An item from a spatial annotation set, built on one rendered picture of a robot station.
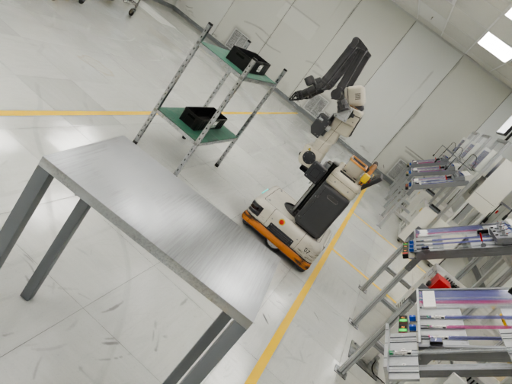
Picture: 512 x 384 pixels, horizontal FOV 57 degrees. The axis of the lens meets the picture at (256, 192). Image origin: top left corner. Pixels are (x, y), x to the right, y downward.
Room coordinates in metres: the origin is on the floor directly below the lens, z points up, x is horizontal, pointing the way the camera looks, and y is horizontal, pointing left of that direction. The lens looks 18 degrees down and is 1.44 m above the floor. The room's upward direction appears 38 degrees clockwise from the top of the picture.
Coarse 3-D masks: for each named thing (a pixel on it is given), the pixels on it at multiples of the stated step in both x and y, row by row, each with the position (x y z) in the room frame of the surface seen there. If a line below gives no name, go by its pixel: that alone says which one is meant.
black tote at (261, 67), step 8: (232, 48) 3.58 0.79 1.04; (240, 48) 3.73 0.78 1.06; (232, 56) 3.58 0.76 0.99; (240, 56) 3.57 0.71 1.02; (248, 56) 3.57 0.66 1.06; (256, 56) 4.14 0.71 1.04; (240, 64) 3.57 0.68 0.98; (256, 64) 3.75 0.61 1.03; (264, 64) 3.95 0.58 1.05; (256, 72) 3.89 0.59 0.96; (264, 72) 4.11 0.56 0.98
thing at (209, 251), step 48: (96, 144) 1.34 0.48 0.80; (96, 192) 1.11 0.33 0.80; (144, 192) 1.28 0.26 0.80; (192, 192) 1.51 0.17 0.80; (0, 240) 1.09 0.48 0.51; (144, 240) 1.08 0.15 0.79; (192, 240) 1.23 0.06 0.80; (240, 240) 1.43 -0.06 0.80; (240, 288) 1.18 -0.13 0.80; (240, 336) 1.08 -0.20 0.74
